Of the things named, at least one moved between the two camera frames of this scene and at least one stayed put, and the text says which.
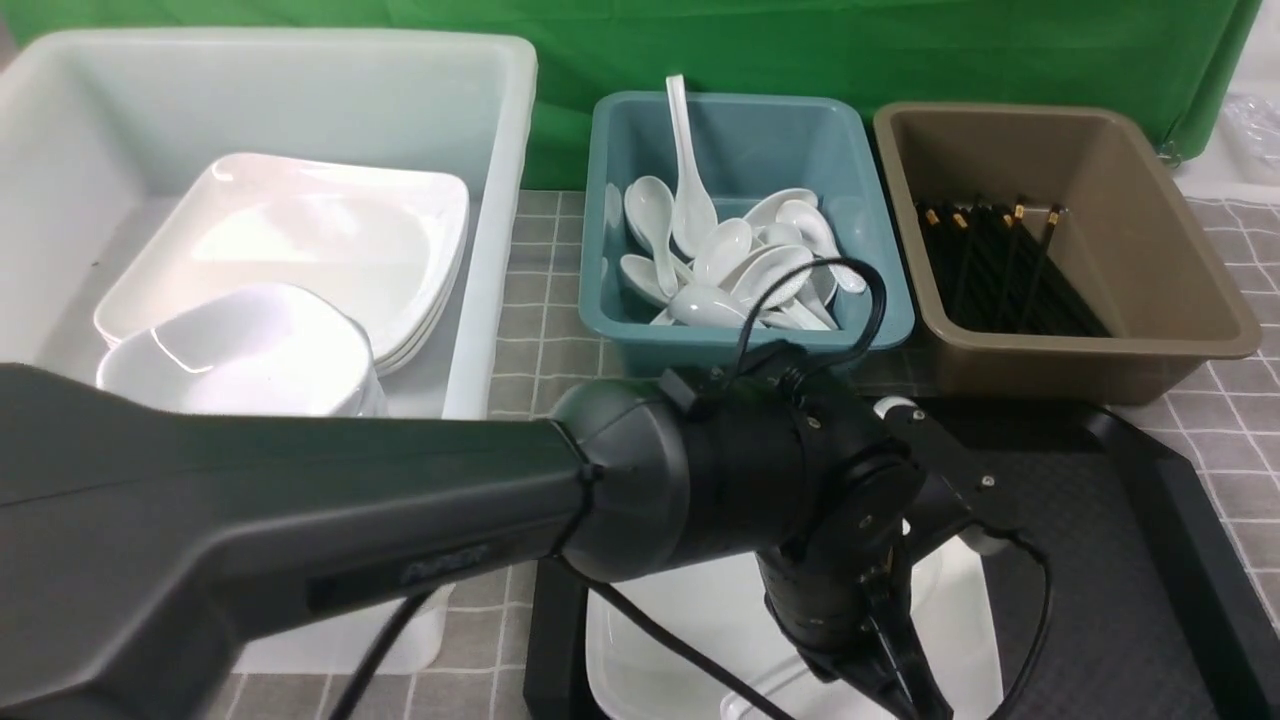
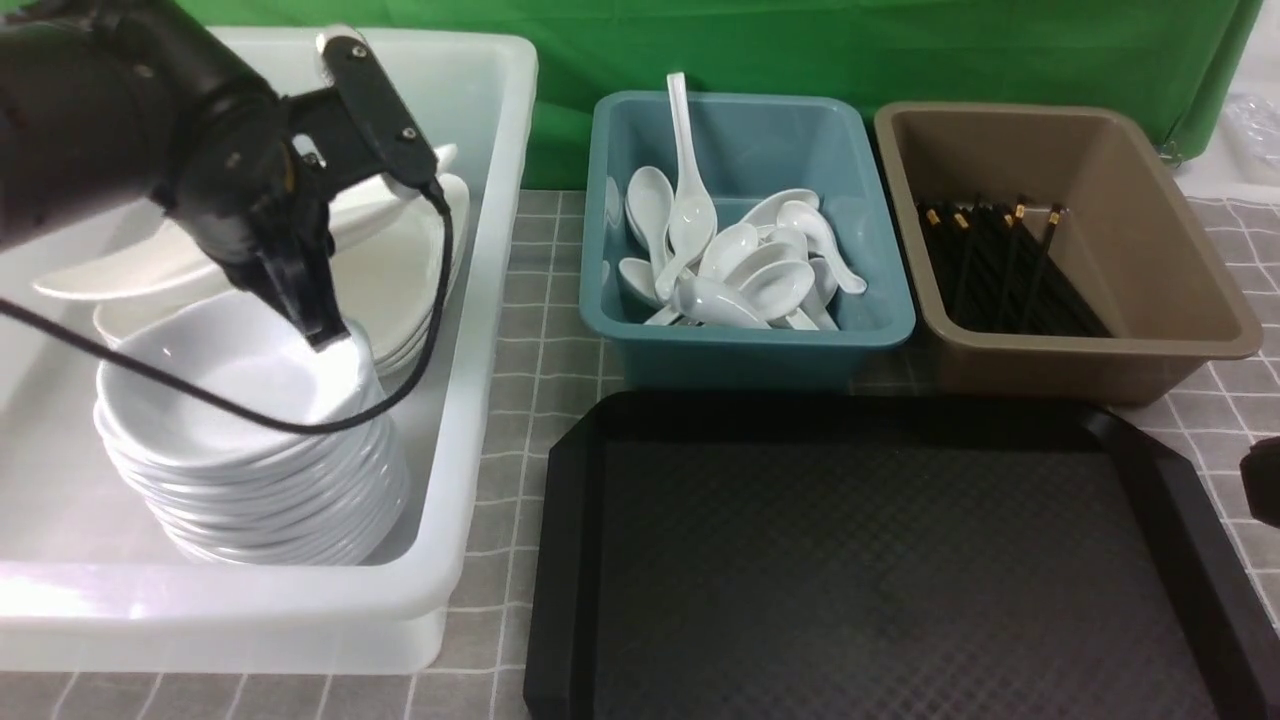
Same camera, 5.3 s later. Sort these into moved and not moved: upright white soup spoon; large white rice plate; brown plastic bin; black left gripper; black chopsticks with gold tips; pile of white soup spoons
Moved: black left gripper; large white rice plate
Not moved: brown plastic bin; black chopsticks with gold tips; pile of white soup spoons; upright white soup spoon
